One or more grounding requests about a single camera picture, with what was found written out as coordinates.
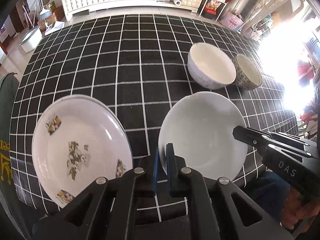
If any small patterned flower bowl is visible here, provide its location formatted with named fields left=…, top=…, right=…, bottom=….
left=233, top=54, right=263, bottom=90

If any white plate green floral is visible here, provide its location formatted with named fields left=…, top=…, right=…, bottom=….
left=31, top=94, right=133, bottom=208

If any right hand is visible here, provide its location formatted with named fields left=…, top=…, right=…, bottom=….
left=280, top=187, right=319, bottom=232

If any cream bowl floral outside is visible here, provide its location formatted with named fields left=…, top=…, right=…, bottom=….
left=188, top=42, right=236, bottom=90

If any white chipped bowl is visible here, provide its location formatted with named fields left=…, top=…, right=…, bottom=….
left=158, top=92, right=248, bottom=180

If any wooden chair frame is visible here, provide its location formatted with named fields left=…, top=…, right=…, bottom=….
left=240, top=0, right=304, bottom=36

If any white dustpan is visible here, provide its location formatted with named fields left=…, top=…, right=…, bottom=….
left=45, top=21, right=65, bottom=36

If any pink bag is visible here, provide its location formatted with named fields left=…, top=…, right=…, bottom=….
left=220, top=12, right=244, bottom=31

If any white plastic bin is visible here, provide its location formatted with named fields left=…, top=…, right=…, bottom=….
left=19, top=25, right=42, bottom=53

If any paper roll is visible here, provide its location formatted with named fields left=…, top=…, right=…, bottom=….
left=171, top=0, right=181, bottom=6

